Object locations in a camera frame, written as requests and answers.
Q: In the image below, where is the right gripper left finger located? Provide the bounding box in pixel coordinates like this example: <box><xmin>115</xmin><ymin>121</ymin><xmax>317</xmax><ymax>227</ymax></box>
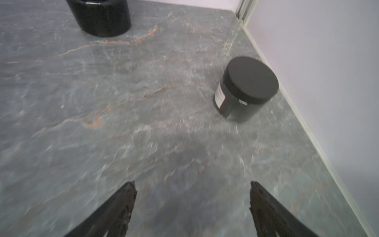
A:
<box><xmin>66</xmin><ymin>181</ymin><xmax>137</xmax><ymax>237</ymax></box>

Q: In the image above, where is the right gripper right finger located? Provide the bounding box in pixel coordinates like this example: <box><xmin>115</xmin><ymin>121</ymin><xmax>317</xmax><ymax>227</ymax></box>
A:
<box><xmin>249</xmin><ymin>181</ymin><xmax>318</xmax><ymax>237</ymax></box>

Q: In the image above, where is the black cylinder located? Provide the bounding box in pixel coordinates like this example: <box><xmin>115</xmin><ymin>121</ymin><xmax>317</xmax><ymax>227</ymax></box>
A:
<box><xmin>213</xmin><ymin>56</ymin><xmax>279</xmax><ymax>123</ymax></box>

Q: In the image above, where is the potted plant black vase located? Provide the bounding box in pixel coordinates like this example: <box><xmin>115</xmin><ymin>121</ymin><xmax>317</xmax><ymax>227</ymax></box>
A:
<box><xmin>66</xmin><ymin>0</ymin><xmax>131</xmax><ymax>38</ymax></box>

